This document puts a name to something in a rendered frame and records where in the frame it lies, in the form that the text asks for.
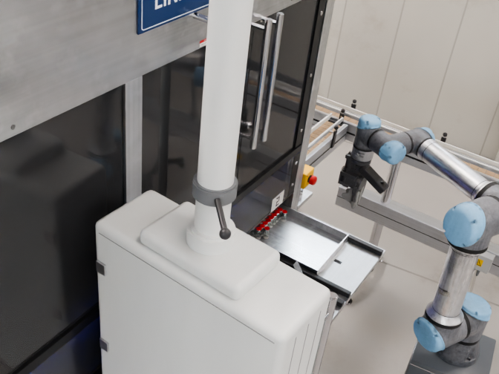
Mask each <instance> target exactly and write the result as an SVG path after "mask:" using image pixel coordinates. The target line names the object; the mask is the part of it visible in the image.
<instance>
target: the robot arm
mask: <svg viewBox="0 0 499 374"><path fill-rule="evenodd" d="M381 122H382V121H381V119H380V118H379V117H378V116H375V115H373V114H364V115H362V116H361V117H360V118H359V121H358V125H357V126H356V133H355V137H354V141H353V147H352V150H351V151H349V152H348V153H347V154H346V155H345V158H346V162H345V166H342V170H341V171H340V174H339V181H338V183H339V184H341V185H343V186H344V187H346V188H347V189H346V193H342V197H343V198H344V199H345V200H347V201H348V202H349V203H350V204H351V208H352V209H354V208H355V207H356V206H357V205H358V203H359V201H360V199H361V196H362V194H363V191H364V189H365V186H366V182H367V181H368V182H369V183H370V184H371V185H372V186H373V187H374V188H375V189H376V190H377V191H378V192H379V194H381V193H383V192H384V191H385V190H386V189H387V188H388V184H387V183H386V182H385V181H384V180H383V179H382V178H381V177H380V176H379V175H378V174H377V173H376V171H375V170H374V169H373V168H372V167H371V166H370V164H371V160H372V159H373V155H374V153H375V154H377V155H378V156H379V157H380V158H381V159H382V160H384V161H386V162H387V163H389V164H391V165H396V164H397V163H399V161H402V160H403V158H404V157H405V155H406V154H410V153H413V154H415V155H416V156H418V157H419V158H420V159H421V160H422V161H423V162H425V163H426V164H427V165H429V166H430V167H431V168H433V169H434V170H435V171H436V172H437V173H438V174H440V175H441V176H442V177H444V178H445V179H446V180H448V181H449V182H450V183H451V184H452V185H453V186H455V187H456V188H457V189H459V190H460V191H461V192H463V193H464V194H465V195H466V196H467V197H468V198H470V199H471V200H470V201H468V202H463V203H459V204H457V205H456V206H454V207H452V208H451V209H449V210H448V211H447V213H446V215H445V217H444V219H443V229H445V232H444V234H445V236H446V238H447V242H448V243H449V245H450V247H449V251H448V254H447V257H446V261H445V263H444V267H443V270H442V274H441V276H440V281H439V283H438V286H437V291H436V293H435V296H434V300H432V301H430V302H429V303H428V304H427V306H426V308H425V312H424V315H423V316H422V317H418V318H417V319H416V320H415V321H414V334H415V335H416V337H417V340H418V341H419V343H420V344H421V345H422V346H423V347H424V348H425V349H427V350H428V351H430V352H435V353H436V354H438V355H439V356H440V357H441V358H442V359H443V360H444V361H445V362H447V363H449V364H451V365H454V366H457V367H468V366H471V365H473V364H474V363H475V362H476V360H477V358H478V356H479V352H480V350H479V340H480V338H481V335H482V334H483V331H484V330H485V328H486V325H487V323H488V321H489V320H490V316H491V314H492V309H491V307H490V305H489V303H488V302H487V301H486V300H485V299H484V298H482V297H480V296H479V295H476V294H474V293H472V292H467V291H468V288H469V284H470V282H471V279H472V275H473V273H474V269H475V267H476V264H477V260H478V258H479V255H481V254H483V253H485V252H486V251H487V249H488V247H489V243H490V240H491V239H492V237H493V236H495V235H497V234H499V184H498V183H496V182H495V181H491V182H489V181H488V180H487V179H486V178H484V177H483V176H481V175H480V174H478V173H477V172H476V171H475V170H474V169H472V168H471V167H469V166H468V165H467V164H465V163H464V162H463V161H462V160H460V159H459V158H457V157H456V156H454V155H453V154H452V153H451V152H450V151H448V150H447V149H445V148H444V147H442V146H441V145H440V144H439V143H438V142H436V141H435V137H434V134H433V133H432V130H431V129H430V128H427V127H423V128H414V129H412V130H409V131H403V132H399V133H396V134H387V133H386V132H385V131H383V130H382V129H381V128H380V127H381ZM348 187H350V188H348Z"/></svg>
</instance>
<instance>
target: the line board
mask: <svg viewBox="0 0 499 374"><path fill-rule="evenodd" d="M208 6H209V0H137V35H140V34H141V33H145V32H147V31H149V30H152V29H155V28H156V27H159V26H162V25H164V24H167V23H169V22H173V21H174V20H177V19H180V18H182V17H184V16H188V15H189V14H192V13H195V12H197V11H199V10H202V9H204V8H207V7H208Z"/></svg>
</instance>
